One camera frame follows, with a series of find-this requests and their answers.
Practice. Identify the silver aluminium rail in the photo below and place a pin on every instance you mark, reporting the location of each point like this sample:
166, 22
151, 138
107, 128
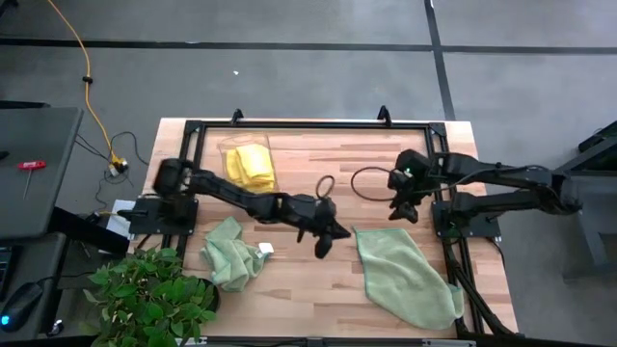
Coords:
385, 343

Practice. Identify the white paper sheet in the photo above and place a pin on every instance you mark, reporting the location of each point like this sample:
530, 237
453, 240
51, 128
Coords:
115, 226

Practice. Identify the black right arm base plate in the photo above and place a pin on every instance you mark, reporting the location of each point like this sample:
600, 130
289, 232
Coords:
482, 231

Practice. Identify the green leafy plant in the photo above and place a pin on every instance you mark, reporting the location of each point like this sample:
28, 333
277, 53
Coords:
144, 299

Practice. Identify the clear plastic bin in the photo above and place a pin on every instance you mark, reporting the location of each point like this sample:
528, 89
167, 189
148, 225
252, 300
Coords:
246, 137

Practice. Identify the black aluminium table frame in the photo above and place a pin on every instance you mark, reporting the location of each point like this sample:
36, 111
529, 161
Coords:
313, 125

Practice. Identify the dark metal side table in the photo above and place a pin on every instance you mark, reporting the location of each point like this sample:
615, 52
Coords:
598, 149

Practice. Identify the green microfiber towel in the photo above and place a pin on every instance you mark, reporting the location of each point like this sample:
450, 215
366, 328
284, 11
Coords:
231, 265
400, 279

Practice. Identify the dark low desk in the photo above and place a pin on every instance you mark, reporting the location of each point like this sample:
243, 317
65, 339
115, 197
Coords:
34, 260

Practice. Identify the black computer mouse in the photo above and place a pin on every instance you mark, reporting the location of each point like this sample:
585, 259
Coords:
21, 303

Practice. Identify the black desk beam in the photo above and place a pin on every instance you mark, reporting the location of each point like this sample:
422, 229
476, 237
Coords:
87, 231

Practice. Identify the black plant pot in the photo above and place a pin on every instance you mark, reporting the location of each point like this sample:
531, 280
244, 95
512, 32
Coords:
214, 294

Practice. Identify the white paper tag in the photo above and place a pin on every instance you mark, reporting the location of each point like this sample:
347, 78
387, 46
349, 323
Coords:
266, 248

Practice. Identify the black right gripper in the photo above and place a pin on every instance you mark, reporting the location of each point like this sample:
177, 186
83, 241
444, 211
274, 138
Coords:
414, 168

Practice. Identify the grey desk panel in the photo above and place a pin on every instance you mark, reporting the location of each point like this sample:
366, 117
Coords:
43, 193

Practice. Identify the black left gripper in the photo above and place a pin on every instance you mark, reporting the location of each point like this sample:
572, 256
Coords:
308, 214

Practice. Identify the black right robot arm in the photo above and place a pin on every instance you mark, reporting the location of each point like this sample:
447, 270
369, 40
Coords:
506, 176

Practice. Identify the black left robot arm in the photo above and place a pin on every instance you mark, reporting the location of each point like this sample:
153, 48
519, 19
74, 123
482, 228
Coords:
226, 190

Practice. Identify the small metal desk clamp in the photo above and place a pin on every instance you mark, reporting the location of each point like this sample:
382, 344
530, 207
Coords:
57, 328

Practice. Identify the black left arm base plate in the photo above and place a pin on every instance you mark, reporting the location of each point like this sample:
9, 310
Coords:
144, 224

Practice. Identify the black keyboard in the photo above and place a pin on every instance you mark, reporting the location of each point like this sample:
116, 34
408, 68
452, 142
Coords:
4, 270

